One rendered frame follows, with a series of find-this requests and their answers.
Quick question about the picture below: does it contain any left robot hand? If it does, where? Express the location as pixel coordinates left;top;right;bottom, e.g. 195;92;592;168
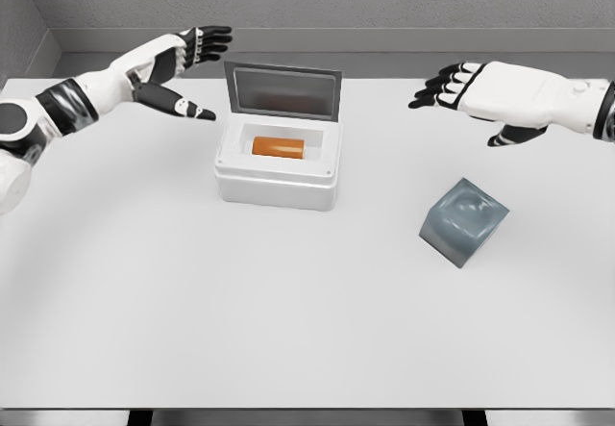
109;25;234;122

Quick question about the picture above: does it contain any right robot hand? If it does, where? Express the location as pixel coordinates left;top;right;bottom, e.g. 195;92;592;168
407;61;573;148

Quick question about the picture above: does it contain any grey cube block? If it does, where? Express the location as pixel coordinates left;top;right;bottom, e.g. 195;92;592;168
419;177;510;270

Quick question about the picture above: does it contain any orange cylinder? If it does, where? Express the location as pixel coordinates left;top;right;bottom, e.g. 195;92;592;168
252;136;307;161

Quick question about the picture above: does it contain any white box with hinged lid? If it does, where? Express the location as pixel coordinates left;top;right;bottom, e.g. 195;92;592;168
213;60;348;213

